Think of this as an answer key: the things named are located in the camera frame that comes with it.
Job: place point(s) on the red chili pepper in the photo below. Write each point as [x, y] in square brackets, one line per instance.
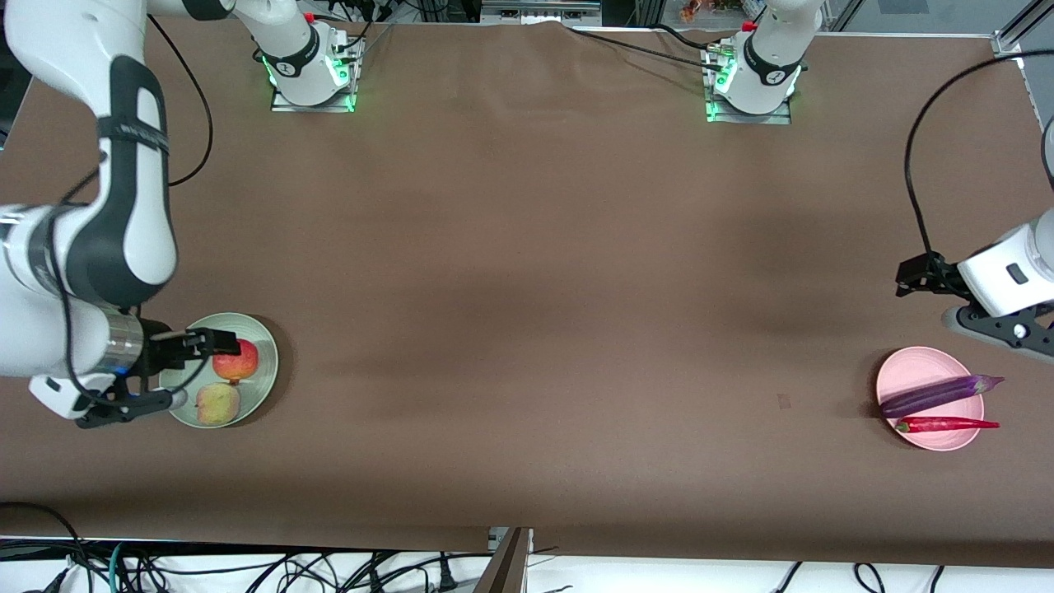
[939, 425]

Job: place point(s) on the aluminium frame corner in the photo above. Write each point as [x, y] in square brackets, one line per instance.
[1021, 29]

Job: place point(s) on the slanted aluminium bar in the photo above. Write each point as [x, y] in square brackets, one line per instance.
[844, 15]

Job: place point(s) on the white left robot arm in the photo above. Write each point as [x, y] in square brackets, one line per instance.
[770, 58]

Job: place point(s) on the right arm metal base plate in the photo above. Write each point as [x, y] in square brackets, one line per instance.
[284, 105]

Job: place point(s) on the peach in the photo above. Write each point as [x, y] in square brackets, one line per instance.
[217, 404]

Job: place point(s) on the purple eggplant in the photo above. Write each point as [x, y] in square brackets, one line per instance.
[930, 397]

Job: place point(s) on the grey metal box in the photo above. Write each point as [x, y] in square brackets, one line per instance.
[539, 11]

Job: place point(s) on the brown table cover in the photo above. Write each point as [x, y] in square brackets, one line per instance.
[494, 412]

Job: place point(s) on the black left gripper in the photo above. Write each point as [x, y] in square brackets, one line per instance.
[924, 273]

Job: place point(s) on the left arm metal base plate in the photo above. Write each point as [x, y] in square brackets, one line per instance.
[745, 119]

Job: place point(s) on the pink plate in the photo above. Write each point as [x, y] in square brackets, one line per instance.
[914, 366]

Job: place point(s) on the red pomegranate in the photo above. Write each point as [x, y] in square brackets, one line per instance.
[237, 362]

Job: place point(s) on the colourful toy pile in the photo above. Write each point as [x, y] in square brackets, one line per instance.
[700, 10]

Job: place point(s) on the light green plate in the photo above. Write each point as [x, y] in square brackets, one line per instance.
[262, 385]

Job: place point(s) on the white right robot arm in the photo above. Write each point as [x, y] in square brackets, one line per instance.
[49, 49]

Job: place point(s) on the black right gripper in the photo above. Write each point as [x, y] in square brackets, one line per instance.
[158, 349]

